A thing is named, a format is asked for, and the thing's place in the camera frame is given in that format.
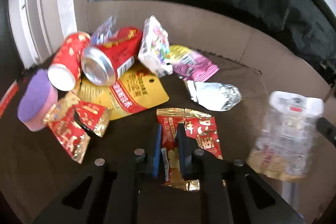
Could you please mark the wooden kitchen cabinet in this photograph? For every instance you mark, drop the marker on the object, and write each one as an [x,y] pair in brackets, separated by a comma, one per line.
[211,32]

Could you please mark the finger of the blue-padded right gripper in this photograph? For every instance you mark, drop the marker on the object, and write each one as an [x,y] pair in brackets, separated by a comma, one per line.
[190,155]

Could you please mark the red drink can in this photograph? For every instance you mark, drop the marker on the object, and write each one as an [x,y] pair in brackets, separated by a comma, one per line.
[104,64]

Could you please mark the red gold snack packet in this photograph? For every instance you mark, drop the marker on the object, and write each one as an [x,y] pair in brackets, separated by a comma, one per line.
[73,121]

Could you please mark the red paper cup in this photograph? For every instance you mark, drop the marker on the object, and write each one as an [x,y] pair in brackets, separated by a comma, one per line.
[65,69]

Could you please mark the clear plastic bag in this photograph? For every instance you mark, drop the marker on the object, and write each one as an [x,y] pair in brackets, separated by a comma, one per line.
[283,150]

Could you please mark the purple pink heart sponge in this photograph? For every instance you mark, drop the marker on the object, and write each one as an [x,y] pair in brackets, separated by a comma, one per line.
[39,97]

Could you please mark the white colourful snack packet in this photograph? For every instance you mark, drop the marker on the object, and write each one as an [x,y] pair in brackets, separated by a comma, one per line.
[154,51]

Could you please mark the silver foil wrapper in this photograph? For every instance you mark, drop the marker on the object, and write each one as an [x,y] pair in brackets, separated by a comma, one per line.
[213,96]

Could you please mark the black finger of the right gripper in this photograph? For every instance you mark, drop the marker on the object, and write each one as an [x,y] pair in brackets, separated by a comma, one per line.
[325,128]

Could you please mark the red gold candy packet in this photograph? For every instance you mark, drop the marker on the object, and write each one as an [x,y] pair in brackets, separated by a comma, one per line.
[200,128]

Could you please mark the purple yellow snack wrapper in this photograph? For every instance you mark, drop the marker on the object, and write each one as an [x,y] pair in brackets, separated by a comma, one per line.
[190,64]

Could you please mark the red floor mat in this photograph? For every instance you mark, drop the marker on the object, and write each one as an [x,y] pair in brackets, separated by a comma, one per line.
[8,96]

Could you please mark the yellow red large pouch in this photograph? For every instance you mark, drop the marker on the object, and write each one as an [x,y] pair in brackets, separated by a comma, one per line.
[137,90]

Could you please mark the clear crinkled wrapper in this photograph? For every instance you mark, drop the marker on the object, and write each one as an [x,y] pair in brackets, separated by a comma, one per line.
[103,32]

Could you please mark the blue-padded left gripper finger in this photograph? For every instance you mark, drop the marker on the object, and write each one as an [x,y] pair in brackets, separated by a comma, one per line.
[147,160]

